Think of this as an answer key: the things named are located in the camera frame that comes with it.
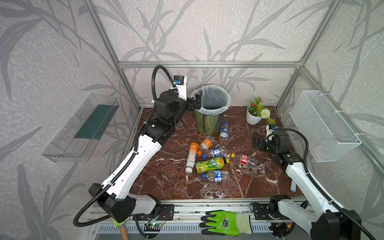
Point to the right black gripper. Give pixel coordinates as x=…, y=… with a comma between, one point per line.
x=259, y=144

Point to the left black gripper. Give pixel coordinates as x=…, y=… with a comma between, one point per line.
x=195, y=102

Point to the clear bottle red label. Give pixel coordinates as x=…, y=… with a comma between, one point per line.
x=245, y=160

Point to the clear pepsi bottle blue cap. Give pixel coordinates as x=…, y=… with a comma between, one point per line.
x=224, y=133

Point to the orange white tall bottle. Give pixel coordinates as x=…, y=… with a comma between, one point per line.
x=191, y=159

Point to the clear bottle orange label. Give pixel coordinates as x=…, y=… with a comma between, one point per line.
x=205, y=144

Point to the clear bottle blue label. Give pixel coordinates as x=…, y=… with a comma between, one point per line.
x=216, y=176
x=214, y=153

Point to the green yellow-cap bottle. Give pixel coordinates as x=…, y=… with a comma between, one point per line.
x=211, y=165

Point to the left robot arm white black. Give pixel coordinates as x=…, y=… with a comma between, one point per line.
x=113, y=194

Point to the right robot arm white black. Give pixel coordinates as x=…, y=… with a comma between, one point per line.
x=330, y=220

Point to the clear plastic bin liner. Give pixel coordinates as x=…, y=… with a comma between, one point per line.
x=214, y=100

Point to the green wood-pattern trash bin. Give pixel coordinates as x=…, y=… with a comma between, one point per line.
x=209, y=124

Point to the white pot with flowers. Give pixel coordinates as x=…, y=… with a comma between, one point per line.
x=256, y=111

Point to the green and black work glove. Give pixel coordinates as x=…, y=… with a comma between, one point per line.
x=225, y=223

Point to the small circuit board green led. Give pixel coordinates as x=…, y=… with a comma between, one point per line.
x=153, y=227

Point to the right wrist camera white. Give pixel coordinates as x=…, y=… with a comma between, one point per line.
x=271, y=128

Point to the white wire mesh basket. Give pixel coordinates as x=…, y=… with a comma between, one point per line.
x=328, y=134

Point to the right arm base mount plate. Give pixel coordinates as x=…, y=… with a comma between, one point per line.
x=268, y=211

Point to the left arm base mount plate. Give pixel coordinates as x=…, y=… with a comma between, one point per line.
x=164, y=212

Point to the clear acrylic wall shelf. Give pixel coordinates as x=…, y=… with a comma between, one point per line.
x=78, y=139

